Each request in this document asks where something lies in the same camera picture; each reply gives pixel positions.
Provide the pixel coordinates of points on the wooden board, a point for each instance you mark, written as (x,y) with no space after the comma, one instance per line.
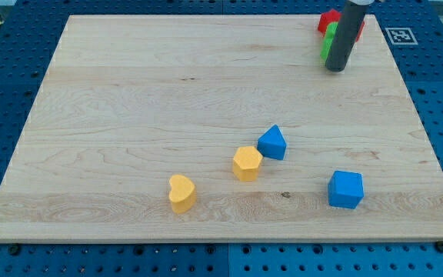
(128,101)

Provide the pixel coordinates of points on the blue cube block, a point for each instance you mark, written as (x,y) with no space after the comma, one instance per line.
(345,189)

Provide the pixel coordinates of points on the yellow hexagon block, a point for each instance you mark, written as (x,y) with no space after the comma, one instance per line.
(246,163)

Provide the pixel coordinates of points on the blue triangle block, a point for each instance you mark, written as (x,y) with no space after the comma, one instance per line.
(272,144)

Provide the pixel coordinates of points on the red block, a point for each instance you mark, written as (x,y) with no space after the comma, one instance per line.
(328,20)

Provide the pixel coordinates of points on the white fiducial marker tag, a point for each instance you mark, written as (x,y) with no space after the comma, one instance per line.
(401,36)

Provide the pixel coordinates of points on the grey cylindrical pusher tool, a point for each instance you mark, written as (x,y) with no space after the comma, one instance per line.
(341,49)

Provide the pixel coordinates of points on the yellow heart block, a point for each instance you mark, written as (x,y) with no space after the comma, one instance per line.
(183,194)

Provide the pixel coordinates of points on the green block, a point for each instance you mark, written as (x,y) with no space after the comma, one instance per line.
(328,39)

